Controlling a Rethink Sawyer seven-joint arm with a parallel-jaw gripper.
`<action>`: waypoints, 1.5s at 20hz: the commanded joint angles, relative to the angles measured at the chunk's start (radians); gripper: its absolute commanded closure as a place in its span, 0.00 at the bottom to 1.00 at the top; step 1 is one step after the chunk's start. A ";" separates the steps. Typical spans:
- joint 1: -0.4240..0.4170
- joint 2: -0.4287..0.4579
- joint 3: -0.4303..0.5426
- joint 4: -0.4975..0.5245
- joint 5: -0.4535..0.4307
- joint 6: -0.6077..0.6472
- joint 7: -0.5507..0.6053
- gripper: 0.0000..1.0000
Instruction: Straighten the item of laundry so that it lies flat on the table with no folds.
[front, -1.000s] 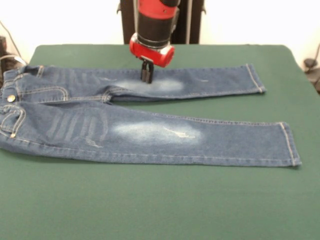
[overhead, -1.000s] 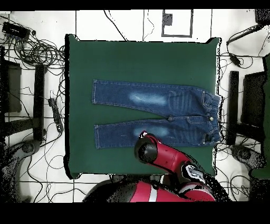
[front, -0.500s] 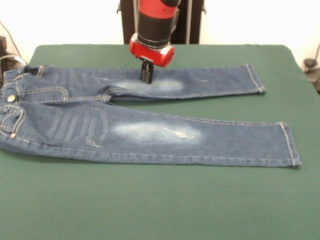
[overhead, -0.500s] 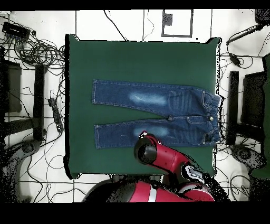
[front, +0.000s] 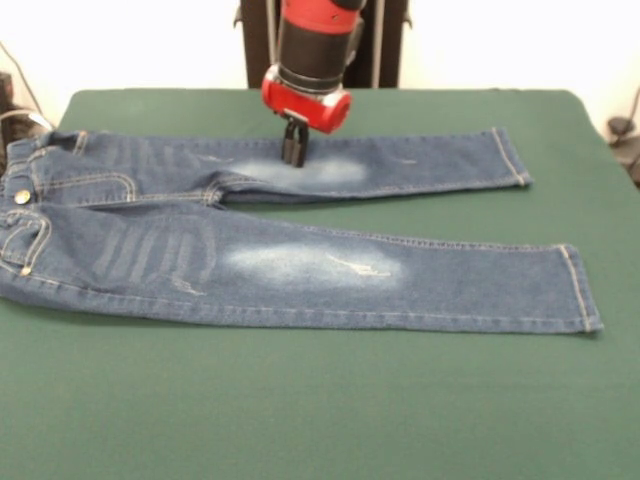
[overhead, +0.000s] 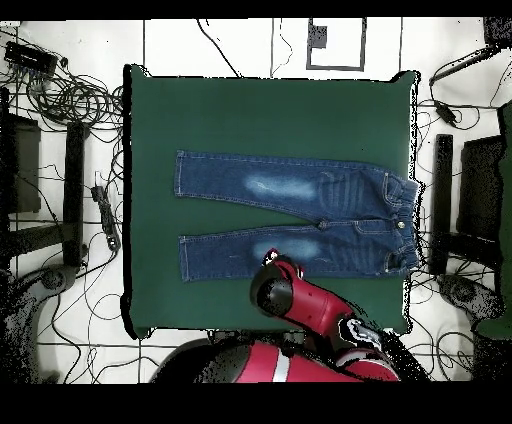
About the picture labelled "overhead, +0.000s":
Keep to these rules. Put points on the black power brick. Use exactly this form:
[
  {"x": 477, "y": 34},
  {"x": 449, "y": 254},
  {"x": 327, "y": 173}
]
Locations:
[{"x": 446, "y": 112}]

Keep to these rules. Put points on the small grey square patch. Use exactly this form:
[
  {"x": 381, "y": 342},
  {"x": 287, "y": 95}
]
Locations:
[{"x": 318, "y": 36}]

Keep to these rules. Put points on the black round stand base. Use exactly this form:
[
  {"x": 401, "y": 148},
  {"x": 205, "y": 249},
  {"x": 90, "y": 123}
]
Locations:
[
  {"x": 464, "y": 292},
  {"x": 54, "y": 278}
]

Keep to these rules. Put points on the black corner box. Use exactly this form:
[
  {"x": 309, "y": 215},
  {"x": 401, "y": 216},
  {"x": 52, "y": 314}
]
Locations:
[{"x": 498, "y": 32}]

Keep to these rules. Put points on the black power strip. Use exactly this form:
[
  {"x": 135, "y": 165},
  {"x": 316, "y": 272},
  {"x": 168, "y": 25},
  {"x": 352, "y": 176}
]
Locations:
[{"x": 106, "y": 218}]

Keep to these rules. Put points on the dark green table cloth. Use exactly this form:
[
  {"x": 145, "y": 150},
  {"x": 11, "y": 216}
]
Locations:
[{"x": 240, "y": 112}]

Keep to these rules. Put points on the grey square floor frame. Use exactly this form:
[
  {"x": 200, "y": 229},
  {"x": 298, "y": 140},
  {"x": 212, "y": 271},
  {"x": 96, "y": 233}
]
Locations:
[{"x": 363, "y": 44}]

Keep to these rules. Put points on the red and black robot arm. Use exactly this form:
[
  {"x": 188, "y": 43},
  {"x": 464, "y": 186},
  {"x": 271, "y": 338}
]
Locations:
[{"x": 312, "y": 304}]

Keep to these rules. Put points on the blue denim jeans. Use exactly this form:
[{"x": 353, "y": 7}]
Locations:
[{"x": 344, "y": 200}]

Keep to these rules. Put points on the black rod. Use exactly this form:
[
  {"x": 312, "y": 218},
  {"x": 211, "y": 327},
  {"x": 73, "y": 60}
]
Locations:
[{"x": 460, "y": 66}]

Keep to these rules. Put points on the dark flat panel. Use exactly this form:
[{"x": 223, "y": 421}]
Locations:
[
  {"x": 26, "y": 168},
  {"x": 480, "y": 188}
]

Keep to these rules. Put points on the black stand leg bar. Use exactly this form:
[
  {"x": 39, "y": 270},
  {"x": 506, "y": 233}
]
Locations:
[
  {"x": 74, "y": 192},
  {"x": 443, "y": 200}
]

